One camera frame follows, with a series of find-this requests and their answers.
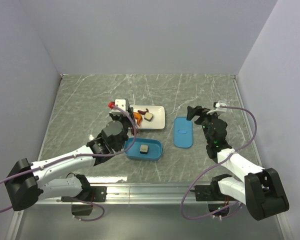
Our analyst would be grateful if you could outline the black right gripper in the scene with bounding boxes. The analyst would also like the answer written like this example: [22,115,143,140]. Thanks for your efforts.
[186,106,220,145]

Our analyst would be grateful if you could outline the orange shrimp food piece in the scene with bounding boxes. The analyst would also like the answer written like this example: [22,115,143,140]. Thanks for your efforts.
[133,112,143,126]

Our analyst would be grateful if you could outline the tan topped sushi piece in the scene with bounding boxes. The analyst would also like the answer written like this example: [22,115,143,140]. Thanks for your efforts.
[143,112,154,122]

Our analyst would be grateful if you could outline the white topped sushi piece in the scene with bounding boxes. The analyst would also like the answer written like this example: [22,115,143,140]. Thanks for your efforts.
[139,144,149,154]

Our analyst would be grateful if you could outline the blue lunch box container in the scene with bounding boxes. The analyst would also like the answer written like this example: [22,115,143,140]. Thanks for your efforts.
[124,137,163,162]

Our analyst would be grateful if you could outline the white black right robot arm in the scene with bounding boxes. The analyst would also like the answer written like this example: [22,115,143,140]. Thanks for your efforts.
[186,101,290,221]

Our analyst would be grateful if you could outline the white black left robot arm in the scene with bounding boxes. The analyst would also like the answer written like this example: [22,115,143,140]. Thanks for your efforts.
[4,102,137,211]

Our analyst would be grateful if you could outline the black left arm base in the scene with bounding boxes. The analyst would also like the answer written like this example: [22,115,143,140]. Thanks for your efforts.
[61,186,107,217]

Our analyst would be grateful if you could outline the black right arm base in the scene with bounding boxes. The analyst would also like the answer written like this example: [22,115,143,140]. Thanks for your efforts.
[190,174,235,212]

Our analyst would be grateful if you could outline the blue lunch box lid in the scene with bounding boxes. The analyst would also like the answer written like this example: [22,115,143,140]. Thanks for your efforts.
[173,116,194,149]

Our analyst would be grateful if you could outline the white rectangular plate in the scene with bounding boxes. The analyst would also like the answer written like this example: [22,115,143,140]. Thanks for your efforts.
[131,105,166,130]

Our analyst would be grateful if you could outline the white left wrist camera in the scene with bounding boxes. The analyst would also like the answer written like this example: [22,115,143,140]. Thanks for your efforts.
[108,99,130,117]

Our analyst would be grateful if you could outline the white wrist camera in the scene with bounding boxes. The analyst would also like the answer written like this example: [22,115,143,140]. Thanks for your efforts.
[108,99,130,117]
[207,100,227,115]

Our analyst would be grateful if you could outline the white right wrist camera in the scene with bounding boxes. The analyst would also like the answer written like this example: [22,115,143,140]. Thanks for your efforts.
[207,100,227,115]

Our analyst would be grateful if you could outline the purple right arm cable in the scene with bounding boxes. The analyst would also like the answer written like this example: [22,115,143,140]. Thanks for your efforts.
[180,104,258,221]

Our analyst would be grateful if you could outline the aluminium front rail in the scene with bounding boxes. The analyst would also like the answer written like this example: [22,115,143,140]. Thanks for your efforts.
[29,181,243,206]

